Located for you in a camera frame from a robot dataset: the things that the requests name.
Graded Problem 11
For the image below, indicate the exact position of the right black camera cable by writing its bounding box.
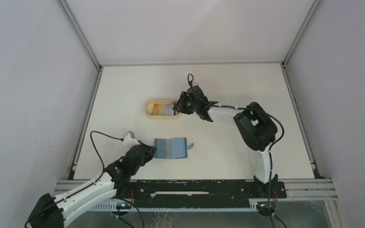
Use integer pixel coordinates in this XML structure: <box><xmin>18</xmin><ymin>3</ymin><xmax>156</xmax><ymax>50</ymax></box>
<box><xmin>187</xmin><ymin>73</ymin><xmax>286</xmax><ymax>228</ymax></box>

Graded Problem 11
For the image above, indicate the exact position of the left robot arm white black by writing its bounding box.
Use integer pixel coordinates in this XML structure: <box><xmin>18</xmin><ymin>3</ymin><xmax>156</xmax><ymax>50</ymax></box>
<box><xmin>24</xmin><ymin>142</ymin><xmax>156</xmax><ymax>228</ymax></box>

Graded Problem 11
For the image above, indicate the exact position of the left black camera cable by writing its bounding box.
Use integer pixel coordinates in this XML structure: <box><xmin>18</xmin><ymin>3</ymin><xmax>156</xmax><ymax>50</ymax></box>
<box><xmin>24</xmin><ymin>131</ymin><xmax>125</xmax><ymax>228</ymax></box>

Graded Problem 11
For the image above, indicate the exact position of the black camera cable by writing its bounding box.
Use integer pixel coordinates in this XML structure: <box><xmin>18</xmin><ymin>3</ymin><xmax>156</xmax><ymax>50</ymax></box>
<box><xmin>24</xmin><ymin>131</ymin><xmax>125</xmax><ymax>228</ymax></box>
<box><xmin>187</xmin><ymin>73</ymin><xmax>286</xmax><ymax>228</ymax></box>

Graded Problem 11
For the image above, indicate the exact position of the aluminium table frame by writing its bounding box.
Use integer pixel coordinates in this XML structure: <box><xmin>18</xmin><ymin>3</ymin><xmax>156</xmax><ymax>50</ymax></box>
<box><xmin>45</xmin><ymin>0</ymin><xmax>348</xmax><ymax>228</ymax></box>

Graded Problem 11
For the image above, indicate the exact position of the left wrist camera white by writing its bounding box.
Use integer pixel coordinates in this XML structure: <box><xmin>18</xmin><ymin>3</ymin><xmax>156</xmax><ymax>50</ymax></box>
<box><xmin>123</xmin><ymin>131</ymin><xmax>140</xmax><ymax>148</ymax></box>

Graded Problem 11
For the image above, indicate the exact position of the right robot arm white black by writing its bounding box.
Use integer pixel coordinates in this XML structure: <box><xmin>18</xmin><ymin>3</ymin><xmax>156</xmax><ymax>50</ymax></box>
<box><xmin>173</xmin><ymin>85</ymin><xmax>278</xmax><ymax>198</ymax></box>

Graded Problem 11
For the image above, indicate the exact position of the blue leather card holder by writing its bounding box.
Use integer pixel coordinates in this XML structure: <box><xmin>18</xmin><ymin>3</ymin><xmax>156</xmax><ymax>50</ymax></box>
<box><xmin>154</xmin><ymin>138</ymin><xmax>194</xmax><ymax>159</ymax></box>

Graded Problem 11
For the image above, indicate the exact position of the beige oval tray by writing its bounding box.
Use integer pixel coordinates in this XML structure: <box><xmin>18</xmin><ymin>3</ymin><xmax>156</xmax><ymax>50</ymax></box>
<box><xmin>145</xmin><ymin>99</ymin><xmax>182</xmax><ymax>120</ymax></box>

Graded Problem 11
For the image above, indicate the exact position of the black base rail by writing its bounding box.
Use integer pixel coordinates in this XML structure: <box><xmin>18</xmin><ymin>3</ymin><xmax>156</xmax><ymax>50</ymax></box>
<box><xmin>116</xmin><ymin>180</ymin><xmax>288</xmax><ymax>209</ymax></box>

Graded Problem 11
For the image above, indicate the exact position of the grey card black stripe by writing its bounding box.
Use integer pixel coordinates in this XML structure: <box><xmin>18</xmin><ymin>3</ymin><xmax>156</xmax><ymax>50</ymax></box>
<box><xmin>162</xmin><ymin>103</ymin><xmax>178</xmax><ymax>116</ymax></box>

